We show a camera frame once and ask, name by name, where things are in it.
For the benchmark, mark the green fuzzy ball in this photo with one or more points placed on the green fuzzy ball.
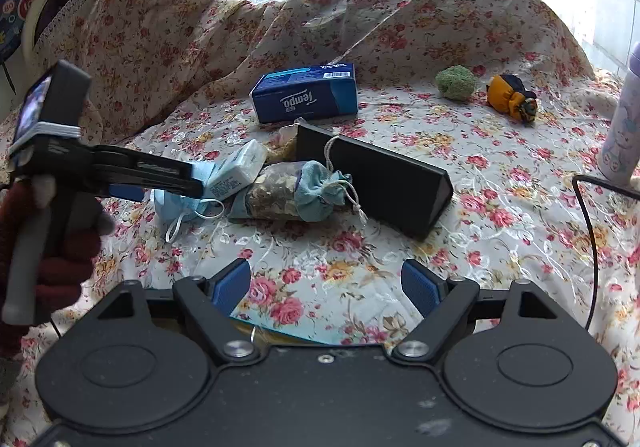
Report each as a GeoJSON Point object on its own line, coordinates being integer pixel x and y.
{"type": "Point", "coordinates": [457, 84]}

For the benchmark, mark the blue tissue box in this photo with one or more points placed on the blue tissue box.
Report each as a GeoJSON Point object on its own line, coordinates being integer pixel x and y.
{"type": "Point", "coordinates": [305, 97]}

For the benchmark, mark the person's left hand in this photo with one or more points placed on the person's left hand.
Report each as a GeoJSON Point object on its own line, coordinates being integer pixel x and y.
{"type": "Point", "coordinates": [72, 259]}

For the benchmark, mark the white bunny print bottle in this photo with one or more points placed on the white bunny print bottle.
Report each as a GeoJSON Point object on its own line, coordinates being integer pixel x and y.
{"type": "Point", "coordinates": [625, 137]}

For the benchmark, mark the small white tissue pack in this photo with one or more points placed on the small white tissue pack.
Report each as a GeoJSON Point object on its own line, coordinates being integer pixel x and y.
{"type": "Point", "coordinates": [235, 172]}

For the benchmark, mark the beige crochet lace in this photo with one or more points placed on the beige crochet lace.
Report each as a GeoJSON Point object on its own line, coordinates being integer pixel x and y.
{"type": "Point", "coordinates": [281, 144]}

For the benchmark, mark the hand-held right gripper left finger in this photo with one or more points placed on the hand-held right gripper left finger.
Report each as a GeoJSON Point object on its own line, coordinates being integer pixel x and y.
{"type": "Point", "coordinates": [231, 284]}

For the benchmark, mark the black box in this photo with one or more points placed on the black box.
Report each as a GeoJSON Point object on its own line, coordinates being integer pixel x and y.
{"type": "Point", "coordinates": [390, 182]}

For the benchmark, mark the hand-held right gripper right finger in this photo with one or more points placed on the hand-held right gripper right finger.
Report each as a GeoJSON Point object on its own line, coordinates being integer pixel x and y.
{"type": "Point", "coordinates": [420, 284]}

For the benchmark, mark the floral lace-trimmed cloth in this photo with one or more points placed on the floral lace-trimmed cloth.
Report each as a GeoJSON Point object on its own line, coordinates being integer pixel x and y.
{"type": "Point", "coordinates": [165, 52]}

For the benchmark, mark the blue face mask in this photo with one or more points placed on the blue face mask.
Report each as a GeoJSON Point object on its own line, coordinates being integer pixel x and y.
{"type": "Point", "coordinates": [175, 207]}

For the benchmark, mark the clear bag of dried herbs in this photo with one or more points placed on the clear bag of dried herbs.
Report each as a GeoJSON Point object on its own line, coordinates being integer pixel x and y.
{"type": "Point", "coordinates": [265, 194]}

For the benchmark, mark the floral bedsheet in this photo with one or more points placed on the floral bedsheet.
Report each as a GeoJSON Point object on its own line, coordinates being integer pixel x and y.
{"type": "Point", "coordinates": [500, 227]}

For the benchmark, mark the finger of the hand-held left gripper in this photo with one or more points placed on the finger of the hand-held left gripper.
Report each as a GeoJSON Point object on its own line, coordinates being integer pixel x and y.
{"type": "Point", "coordinates": [150, 172]}
{"type": "Point", "coordinates": [125, 193]}

